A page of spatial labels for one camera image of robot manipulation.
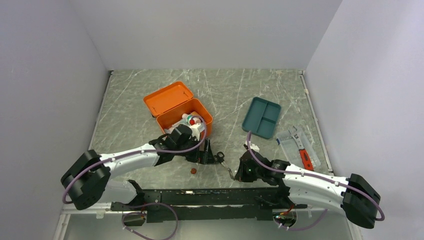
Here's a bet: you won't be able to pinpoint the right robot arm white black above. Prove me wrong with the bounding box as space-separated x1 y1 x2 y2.
235 150 384 229

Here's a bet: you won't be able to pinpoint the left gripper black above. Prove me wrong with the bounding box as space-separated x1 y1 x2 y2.
174 136 216 164

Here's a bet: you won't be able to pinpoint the clear plastic case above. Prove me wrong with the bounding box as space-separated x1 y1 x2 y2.
276 126 321 171

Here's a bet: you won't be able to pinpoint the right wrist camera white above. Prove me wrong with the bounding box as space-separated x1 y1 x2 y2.
243 140 260 154

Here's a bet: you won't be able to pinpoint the red handled adjustable wrench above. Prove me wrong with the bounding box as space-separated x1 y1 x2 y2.
288 126 314 171

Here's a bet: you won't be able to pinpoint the purple cable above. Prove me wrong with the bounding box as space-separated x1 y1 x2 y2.
62 114 208 240
246 131 386 232

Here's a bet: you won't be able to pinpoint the white green medicine bottle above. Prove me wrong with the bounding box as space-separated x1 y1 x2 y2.
182 113 197 125

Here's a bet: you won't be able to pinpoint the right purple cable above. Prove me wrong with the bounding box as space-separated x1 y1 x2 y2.
246 131 386 232

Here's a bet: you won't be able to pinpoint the teal plastic tray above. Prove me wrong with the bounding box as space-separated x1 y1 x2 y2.
241 96 282 140

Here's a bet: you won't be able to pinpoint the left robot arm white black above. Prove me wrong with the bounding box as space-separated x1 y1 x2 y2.
60 123 208 210

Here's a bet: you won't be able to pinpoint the black handled scissors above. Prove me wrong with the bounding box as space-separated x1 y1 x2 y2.
214 151 235 181

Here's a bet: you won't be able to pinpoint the white gauze pack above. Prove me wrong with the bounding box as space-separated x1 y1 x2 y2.
164 120 186 134

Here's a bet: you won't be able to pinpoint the orange medicine box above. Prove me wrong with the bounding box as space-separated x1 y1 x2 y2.
143 81 214 136

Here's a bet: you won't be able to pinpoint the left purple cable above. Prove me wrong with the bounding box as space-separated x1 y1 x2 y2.
62 114 208 240

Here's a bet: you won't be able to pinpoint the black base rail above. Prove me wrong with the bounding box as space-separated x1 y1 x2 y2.
110 187 306 223

